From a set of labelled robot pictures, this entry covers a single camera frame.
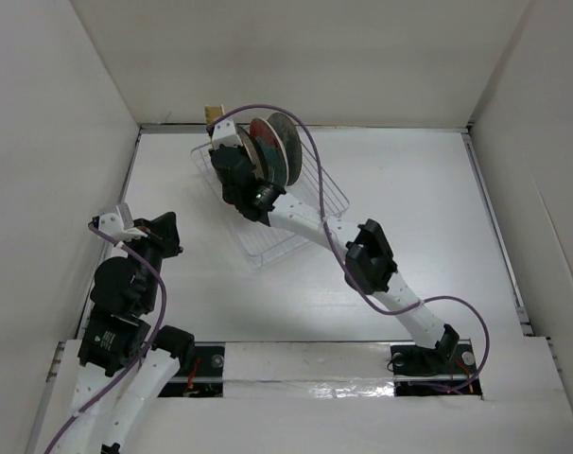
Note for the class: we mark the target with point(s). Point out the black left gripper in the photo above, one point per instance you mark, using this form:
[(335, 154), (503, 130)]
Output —
[(165, 228)]

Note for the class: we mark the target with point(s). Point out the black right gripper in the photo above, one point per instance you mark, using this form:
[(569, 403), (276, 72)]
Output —
[(242, 152)]

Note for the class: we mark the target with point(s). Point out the brown-rimmed cream plate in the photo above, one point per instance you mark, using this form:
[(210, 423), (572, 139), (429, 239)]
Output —
[(255, 154)]

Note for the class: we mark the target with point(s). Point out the teal and red floral plate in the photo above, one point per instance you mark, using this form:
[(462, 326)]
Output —
[(273, 153)]

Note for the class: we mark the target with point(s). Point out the grey reindeer plate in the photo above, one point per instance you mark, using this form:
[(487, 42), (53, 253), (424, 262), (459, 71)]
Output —
[(287, 132)]

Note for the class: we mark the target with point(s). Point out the green-rimmed bamboo tray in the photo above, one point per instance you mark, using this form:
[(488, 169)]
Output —
[(212, 114)]

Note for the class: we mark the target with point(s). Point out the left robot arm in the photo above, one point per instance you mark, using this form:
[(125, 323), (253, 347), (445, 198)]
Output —
[(127, 353)]

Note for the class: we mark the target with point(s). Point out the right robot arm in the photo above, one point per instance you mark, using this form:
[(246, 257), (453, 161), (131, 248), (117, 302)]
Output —
[(362, 250)]

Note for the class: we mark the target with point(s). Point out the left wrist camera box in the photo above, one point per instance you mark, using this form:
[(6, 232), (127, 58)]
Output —
[(117, 225)]

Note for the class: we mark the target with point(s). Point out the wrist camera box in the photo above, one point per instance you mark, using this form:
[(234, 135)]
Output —
[(225, 134), (117, 225)]

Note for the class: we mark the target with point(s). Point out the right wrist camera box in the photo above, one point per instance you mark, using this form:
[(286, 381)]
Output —
[(225, 134)]

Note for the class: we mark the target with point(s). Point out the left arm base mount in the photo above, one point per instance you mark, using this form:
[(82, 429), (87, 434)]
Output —
[(204, 376)]

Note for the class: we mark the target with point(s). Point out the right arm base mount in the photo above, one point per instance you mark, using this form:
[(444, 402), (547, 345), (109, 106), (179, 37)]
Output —
[(418, 374)]

